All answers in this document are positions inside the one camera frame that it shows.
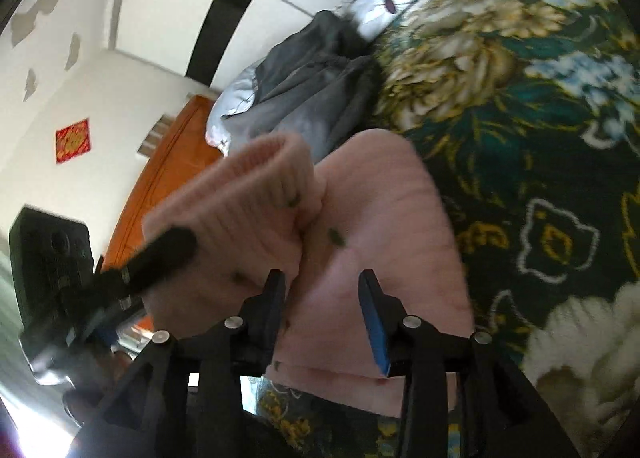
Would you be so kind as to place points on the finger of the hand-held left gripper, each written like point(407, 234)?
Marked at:
point(165, 253)

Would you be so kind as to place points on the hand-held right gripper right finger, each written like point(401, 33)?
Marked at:
point(375, 328)

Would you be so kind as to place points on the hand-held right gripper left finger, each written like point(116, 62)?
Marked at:
point(272, 298)

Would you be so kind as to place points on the pink fleece garment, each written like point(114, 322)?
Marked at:
point(380, 218)

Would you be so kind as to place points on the person's left hand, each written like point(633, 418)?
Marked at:
point(100, 383)

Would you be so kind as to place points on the orange wooden headboard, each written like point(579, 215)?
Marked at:
point(165, 173)

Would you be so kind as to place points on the dark grey garment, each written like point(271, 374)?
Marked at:
point(310, 83)

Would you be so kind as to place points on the floral printed blanket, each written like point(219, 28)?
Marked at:
point(510, 148)

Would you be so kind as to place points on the red wall decoration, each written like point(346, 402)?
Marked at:
point(73, 140)

